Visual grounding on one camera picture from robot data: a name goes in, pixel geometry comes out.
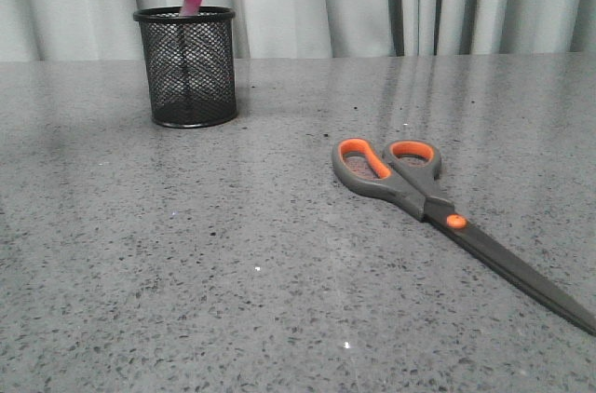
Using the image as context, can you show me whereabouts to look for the grey orange scissors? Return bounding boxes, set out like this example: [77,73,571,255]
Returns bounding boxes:
[332,138,595,335]

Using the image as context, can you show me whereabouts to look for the black mesh pen holder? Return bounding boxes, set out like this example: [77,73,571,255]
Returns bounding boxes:
[133,7,237,129]

